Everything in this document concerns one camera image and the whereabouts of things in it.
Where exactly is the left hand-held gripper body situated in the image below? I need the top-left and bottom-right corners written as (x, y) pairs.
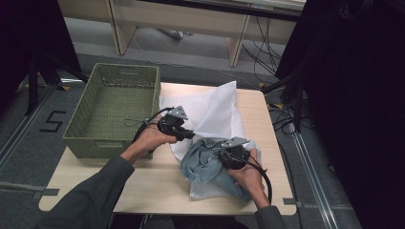
top-left (157, 105), bottom-right (189, 140)

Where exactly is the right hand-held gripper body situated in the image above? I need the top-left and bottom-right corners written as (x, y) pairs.
top-left (217, 136), bottom-right (251, 171)

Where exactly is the blue denim garment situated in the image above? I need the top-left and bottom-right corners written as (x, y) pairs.
top-left (179, 136), bottom-right (256, 203)

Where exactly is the green woven plastic basket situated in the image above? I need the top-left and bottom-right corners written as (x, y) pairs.
top-left (62, 62), bottom-right (161, 159)

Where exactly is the person's left hand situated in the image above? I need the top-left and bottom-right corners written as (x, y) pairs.
top-left (136, 114), bottom-right (179, 155)

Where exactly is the person's right hand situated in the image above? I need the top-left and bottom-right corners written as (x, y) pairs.
top-left (227, 148), bottom-right (266, 200)

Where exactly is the black metal stand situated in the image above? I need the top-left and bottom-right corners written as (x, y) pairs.
top-left (24, 51), bottom-right (90, 116)
top-left (261, 71), bottom-right (309, 134)

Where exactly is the white power strip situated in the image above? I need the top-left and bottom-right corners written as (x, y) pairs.
top-left (158, 28), bottom-right (185, 41)

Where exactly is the light wooden desk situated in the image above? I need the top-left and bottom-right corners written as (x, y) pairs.
top-left (56, 0), bottom-right (308, 68)

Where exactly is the black curtain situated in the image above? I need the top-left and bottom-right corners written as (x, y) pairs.
top-left (275, 0), bottom-right (405, 229)
top-left (0, 0), bottom-right (82, 109)

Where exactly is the thin grey cord loop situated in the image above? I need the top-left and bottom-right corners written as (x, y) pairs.
top-left (122, 118), bottom-right (150, 128)

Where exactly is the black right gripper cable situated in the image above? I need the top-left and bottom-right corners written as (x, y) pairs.
top-left (243, 155), bottom-right (274, 205)

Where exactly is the metal floor rail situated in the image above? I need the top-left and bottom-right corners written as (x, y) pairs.
top-left (0, 85), bottom-right (52, 170)
top-left (290, 130), bottom-right (340, 229)

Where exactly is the bundle of black floor cables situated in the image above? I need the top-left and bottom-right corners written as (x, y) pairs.
top-left (241, 15), bottom-right (283, 84)

